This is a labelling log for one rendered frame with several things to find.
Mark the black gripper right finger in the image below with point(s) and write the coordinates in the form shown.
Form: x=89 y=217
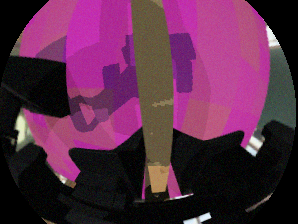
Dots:
x=189 y=155

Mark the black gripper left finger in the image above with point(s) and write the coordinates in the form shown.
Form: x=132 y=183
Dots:
x=127 y=161

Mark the long wooden rail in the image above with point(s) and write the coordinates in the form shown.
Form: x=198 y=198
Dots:
x=155 y=86

